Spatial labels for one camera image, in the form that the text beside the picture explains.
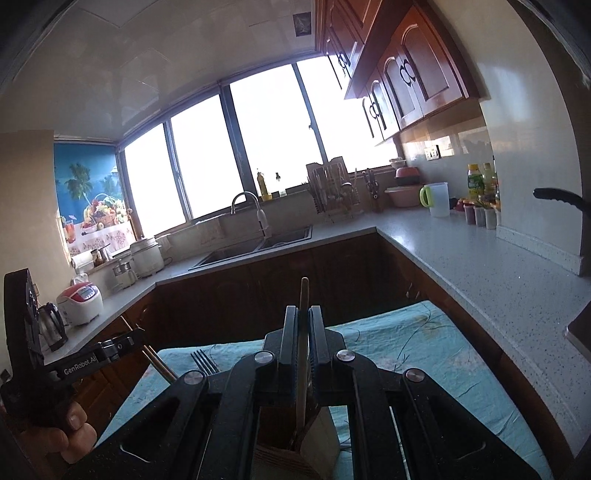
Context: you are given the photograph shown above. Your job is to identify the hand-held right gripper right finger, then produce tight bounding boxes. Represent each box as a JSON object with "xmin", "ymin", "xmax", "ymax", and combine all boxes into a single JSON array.
[{"xmin": 308, "ymin": 306, "xmax": 541, "ymax": 480}]

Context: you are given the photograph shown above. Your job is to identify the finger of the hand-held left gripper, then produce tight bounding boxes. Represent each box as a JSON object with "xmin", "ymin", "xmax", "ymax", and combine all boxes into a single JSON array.
[{"xmin": 48, "ymin": 330, "xmax": 145, "ymax": 383}]

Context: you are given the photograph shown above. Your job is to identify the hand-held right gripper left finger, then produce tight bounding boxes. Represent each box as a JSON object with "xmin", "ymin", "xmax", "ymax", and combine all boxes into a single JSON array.
[{"xmin": 62, "ymin": 306, "xmax": 300, "ymax": 480}]

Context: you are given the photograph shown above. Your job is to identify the wooden chopstick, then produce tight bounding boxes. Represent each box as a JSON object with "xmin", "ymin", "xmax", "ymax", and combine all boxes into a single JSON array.
[
  {"xmin": 142, "ymin": 347, "xmax": 172, "ymax": 384},
  {"xmin": 147, "ymin": 345, "xmax": 177, "ymax": 380},
  {"xmin": 295, "ymin": 277, "xmax": 311, "ymax": 432}
]

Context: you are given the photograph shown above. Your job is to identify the metal fork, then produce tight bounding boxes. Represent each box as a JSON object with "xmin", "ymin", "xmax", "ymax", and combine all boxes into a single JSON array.
[{"xmin": 191, "ymin": 350, "xmax": 221, "ymax": 376}]

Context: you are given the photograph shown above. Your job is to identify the brown wooden utensil holder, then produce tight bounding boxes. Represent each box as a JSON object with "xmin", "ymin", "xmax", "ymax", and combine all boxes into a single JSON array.
[{"xmin": 256, "ymin": 404, "xmax": 345, "ymax": 480}]

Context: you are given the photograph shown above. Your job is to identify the person's left hand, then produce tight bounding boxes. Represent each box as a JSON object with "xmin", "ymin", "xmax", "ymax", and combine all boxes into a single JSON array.
[{"xmin": 21, "ymin": 401, "xmax": 98, "ymax": 467}]

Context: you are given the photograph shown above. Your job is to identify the steel electric kettle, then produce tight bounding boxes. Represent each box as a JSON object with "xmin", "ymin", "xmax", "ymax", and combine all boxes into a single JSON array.
[{"xmin": 37, "ymin": 302, "xmax": 69, "ymax": 353}]

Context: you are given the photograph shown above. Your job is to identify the white and pink rice cooker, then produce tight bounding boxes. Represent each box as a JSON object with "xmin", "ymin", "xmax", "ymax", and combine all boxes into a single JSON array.
[{"xmin": 56, "ymin": 283, "xmax": 104, "ymax": 328}]

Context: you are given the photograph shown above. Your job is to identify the teal floral tablecloth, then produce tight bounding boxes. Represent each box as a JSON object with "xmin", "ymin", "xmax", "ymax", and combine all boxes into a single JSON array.
[{"xmin": 95, "ymin": 300, "xmax": 555, "ymax": 480}]

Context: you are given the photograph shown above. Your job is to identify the steel kitchen sink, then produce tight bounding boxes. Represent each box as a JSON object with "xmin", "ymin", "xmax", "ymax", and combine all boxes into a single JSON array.
[{"xmin": 188, "ymin": 224, "xmax": 314, "ymax": 271}]

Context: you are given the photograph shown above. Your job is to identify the white slow cooker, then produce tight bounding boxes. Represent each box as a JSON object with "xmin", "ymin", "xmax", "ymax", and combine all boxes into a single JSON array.
[{"xmin": 130, "ymin": 236, "xmax": 166, "ymax": 279}]

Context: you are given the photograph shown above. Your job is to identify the chrome kitchen faucet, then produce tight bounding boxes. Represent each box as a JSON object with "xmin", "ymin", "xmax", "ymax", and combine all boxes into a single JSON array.
[{"xmin": 231, "ymin": 191, "xmax": 273, "ymax": 239}]

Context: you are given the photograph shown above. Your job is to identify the dish drying rack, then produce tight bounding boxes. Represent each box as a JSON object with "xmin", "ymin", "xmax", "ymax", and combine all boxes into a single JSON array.
[{"xmin": 305, "ymin": 157, "xmax": 366, "ymax": 223}]

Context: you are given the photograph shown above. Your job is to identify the grey speckled countertop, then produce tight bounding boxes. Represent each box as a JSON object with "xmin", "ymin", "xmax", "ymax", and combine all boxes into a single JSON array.
[{"xmin": 41, "ymin": 210, "xmax": 591, "ymax": 384}]

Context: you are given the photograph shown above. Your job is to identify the knife block with scissors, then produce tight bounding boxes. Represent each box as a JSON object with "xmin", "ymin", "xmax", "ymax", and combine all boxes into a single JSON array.
[{"xmin": 362, "ymin": 168, "xmax": 384, "ymax": 213}]

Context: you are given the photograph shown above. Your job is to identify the stacked pink bowls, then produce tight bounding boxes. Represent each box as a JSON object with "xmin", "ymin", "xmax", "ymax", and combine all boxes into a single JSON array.
[{"xmin": 385, "ymin": 159, "xmax": 424, "ymax": 209}]

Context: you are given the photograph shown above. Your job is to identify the row of spice jars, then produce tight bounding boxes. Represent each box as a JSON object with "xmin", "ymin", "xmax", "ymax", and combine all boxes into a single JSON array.
[{"xmin": 463, "ymin": 200, "xmax": 502, "ymax": 230}]

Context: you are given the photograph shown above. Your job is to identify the large kitchen window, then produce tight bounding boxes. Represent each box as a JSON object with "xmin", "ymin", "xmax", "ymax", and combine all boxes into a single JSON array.
[{"xmin": 117, "ymin": 58, "xmax": 399, "ymax": 237}]

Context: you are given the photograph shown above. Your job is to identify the green label drink bottle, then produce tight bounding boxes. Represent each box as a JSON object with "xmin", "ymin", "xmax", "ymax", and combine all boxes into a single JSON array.
[{"xmin": 467, "ymin": 164, "xmax": 485, "ymax": 202}]

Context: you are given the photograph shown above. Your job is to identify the yellow cooking oil bottle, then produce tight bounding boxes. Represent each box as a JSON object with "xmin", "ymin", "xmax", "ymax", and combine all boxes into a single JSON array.
[{"xmin": 481, "ymin": 162, "xmax": 499, "ymax": 204}]

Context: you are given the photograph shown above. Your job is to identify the black wok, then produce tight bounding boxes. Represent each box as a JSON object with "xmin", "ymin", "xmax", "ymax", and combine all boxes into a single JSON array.
[{"xmin": 533, "ymin": 187, "xmax": 588, "ymax": 209}]

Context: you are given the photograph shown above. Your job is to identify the red wooden upper cabinets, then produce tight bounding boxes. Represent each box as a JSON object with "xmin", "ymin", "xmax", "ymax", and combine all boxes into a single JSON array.
[{"xmin": 314, "ymin": 0, "xmax": 482, "ymax": 142}]

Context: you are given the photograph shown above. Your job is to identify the tropical fruit wall poster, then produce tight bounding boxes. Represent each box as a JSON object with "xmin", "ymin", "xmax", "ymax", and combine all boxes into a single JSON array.
[{"xmin": 54, "ymin": 143, "xmax": 139, "ymax": 262}]

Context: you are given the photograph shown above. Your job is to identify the white pitcher with green handle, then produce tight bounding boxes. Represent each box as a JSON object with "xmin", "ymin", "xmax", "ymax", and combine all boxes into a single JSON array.
[{"xmin": 419, "ymin": 182, "xmax": 451, "ymax": 218}]

